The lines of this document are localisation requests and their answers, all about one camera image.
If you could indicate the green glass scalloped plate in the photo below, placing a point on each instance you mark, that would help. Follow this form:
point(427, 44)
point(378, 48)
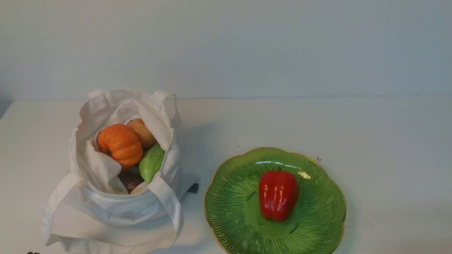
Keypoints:
point(232, 206)

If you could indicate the white cloth tote bag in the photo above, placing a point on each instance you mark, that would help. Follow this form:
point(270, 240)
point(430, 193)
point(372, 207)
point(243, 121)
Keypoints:
point(90, 210)

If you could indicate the light green toy vegetable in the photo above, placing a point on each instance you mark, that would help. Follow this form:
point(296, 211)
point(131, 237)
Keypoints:
point(151, 162)

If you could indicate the dark purple toy vegetable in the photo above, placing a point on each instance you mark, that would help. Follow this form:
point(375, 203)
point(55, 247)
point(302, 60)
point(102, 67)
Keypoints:
point(130, 179)

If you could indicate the brown toy potato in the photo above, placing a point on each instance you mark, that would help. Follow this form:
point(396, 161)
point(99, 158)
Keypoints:
point(145, 136)

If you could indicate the black base under bag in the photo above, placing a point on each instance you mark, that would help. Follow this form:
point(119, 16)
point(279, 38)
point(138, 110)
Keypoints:
point(193, 188)

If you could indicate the red toy bell pepper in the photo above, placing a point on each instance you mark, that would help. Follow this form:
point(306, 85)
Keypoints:
point(278, 192)

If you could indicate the orange toy pumpkin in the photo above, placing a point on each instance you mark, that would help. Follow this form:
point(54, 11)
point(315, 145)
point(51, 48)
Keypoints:
point(121, 144)

